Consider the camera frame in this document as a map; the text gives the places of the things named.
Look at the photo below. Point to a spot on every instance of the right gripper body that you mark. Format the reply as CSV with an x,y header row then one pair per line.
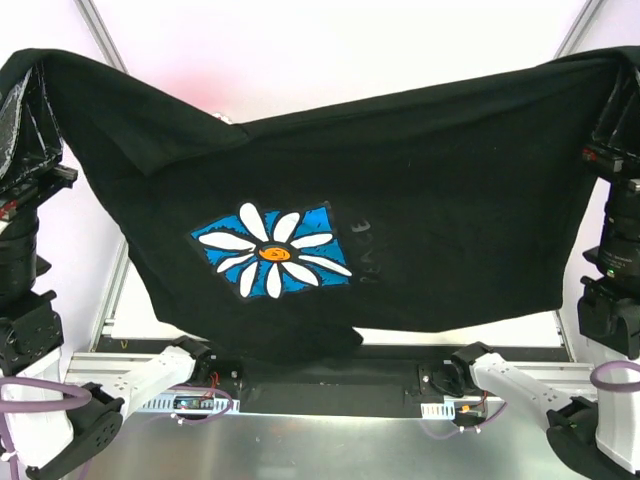
x,y
607,161

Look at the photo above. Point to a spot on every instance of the black daisy print t-shirt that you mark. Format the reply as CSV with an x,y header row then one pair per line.
x,y
280,239

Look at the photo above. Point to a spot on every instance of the white folded t-shirt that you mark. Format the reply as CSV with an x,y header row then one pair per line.
x,y
223,118

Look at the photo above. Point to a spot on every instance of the left white cable duct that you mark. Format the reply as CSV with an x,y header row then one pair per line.
x,y
190,404

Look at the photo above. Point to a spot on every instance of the white cable duct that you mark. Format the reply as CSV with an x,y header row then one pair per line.
x,y
190,404
445,411

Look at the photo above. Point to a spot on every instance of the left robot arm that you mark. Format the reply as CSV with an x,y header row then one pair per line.
x,y
49,426

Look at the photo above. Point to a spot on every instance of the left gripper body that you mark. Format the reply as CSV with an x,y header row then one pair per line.
x,y
38,183

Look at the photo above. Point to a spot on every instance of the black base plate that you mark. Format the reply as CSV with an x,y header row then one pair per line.
x,y
377,381

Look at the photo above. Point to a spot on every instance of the right white cable duct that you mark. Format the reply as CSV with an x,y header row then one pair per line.
x,y
445,411

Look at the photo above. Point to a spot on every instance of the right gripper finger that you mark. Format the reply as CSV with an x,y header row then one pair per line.
x,y
610,116
630,121

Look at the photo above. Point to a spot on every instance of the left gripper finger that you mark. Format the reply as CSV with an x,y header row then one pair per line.
x,y
43,132
15,124

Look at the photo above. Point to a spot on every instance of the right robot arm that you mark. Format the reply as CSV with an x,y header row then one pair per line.
x,y
597,439

